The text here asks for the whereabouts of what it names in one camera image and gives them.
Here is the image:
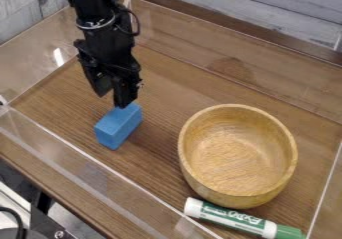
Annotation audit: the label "green white dry-erase marker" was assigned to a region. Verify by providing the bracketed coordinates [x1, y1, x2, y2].
[182, 197, 305, 239]

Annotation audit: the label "black cable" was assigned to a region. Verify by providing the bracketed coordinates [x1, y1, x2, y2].
[0, 205, 25, 239]

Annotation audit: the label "blue foam block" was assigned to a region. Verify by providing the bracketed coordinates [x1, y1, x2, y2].
[93, 103, 142, 150]

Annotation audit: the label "black metal bracket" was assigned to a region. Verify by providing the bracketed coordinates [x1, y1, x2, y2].
[26, 207, 77, 239]

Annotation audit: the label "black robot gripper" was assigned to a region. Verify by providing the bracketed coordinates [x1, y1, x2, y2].
[73, 16, 141, 109]

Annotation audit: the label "brown wooden bowl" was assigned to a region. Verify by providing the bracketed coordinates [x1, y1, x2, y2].
[177, 104, 299, 209]

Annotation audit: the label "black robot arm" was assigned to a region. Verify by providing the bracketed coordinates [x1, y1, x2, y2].
[67, 0, 141, 109]

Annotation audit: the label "clear acrylic tray walls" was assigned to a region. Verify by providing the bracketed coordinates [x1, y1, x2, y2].
[0, 0, 342, 239]

